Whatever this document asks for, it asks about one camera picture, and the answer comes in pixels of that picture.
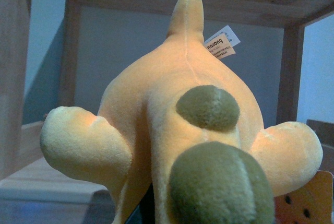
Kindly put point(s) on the white sewn-in label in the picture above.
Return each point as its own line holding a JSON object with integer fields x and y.
{"x": 222, "y": 43}

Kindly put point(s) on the yellow plush dinosaur toy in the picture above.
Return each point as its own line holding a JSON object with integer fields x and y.
{"x": 181, "y": 121}

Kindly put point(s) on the orange paper hang tag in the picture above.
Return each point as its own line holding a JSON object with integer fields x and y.
{"x": 312, "y": 203}

